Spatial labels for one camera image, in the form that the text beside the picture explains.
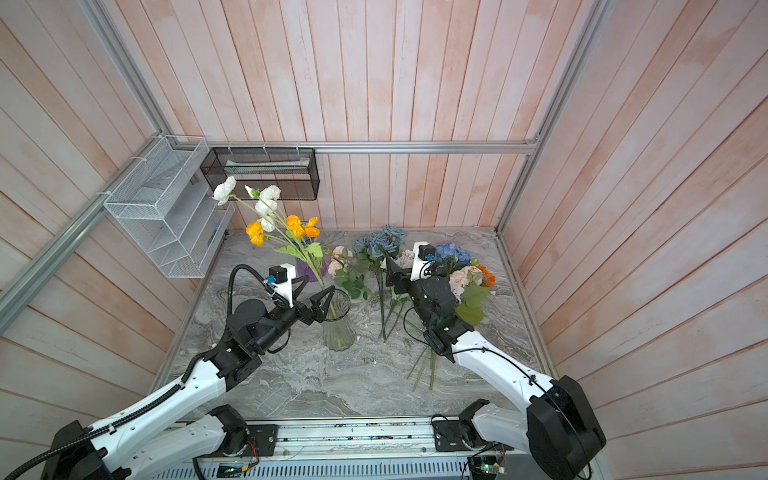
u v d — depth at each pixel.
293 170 0.86
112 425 0.42
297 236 0.66
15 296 0.51
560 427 0.40
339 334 0.86
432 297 0.57
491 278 0.98
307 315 0.64
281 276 0.60
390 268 0.69
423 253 0.64
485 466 0.71
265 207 0.67
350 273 1.04
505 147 0.94
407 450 0.73
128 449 0.42
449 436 0.73
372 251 1.00
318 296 0.64
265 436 0.73
